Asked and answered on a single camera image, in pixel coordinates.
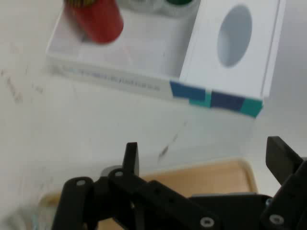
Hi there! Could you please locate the white and blue cardboard box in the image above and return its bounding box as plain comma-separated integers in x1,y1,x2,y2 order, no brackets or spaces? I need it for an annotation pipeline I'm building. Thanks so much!
45,0,286,118

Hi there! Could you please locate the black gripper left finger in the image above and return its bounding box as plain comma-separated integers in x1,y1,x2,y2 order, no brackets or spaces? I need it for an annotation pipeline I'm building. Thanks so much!
51,142,222,230

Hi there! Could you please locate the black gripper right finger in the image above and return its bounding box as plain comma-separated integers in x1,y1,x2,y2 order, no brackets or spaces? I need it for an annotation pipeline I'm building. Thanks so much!
260,136,307,230

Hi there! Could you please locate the green label water bottle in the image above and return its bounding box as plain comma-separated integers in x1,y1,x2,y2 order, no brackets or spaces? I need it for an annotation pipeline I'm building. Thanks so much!
124,0,200,19

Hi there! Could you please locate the wooden tray with cream rim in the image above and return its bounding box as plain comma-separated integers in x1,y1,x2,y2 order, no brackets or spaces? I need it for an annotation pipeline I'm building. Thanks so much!
37,159,259,230

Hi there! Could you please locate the red soda can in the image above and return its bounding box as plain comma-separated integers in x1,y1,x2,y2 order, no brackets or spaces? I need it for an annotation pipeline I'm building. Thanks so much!
62,0,124,44

